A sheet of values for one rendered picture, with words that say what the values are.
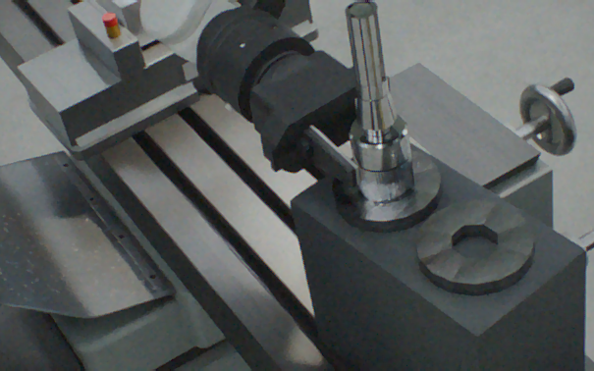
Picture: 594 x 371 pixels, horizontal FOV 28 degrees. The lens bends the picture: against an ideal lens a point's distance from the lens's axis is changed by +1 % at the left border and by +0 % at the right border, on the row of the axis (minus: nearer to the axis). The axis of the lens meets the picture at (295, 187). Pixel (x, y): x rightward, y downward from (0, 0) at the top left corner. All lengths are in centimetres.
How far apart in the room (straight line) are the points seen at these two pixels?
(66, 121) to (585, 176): 152
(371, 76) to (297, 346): 34
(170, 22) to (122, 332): 41
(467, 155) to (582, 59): 141
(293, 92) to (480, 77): 197
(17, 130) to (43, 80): 169
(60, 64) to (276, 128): 53
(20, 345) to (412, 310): 69
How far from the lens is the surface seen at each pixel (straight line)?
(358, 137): 92
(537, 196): 161
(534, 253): 92
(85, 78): 140
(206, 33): 105
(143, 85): 140
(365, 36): 86
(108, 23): 136
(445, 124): 164
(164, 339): 137
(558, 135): 179
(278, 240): 122
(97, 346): 134
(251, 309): 116
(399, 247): 93
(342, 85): 98
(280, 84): 100
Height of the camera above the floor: 179
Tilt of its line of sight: 42 degrees down
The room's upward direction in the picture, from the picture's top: 12 degrees counter-clockwise
